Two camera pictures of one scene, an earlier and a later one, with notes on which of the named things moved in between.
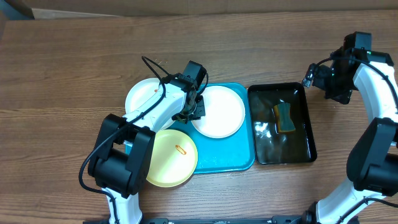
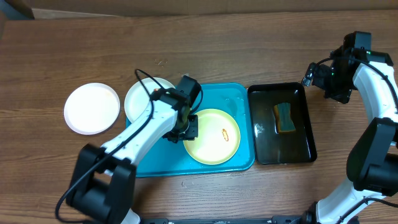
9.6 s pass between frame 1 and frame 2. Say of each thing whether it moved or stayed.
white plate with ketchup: moved
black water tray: stayed
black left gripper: moved
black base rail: stayed
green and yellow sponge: stayed
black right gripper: stayed
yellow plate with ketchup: moved
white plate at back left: stayed
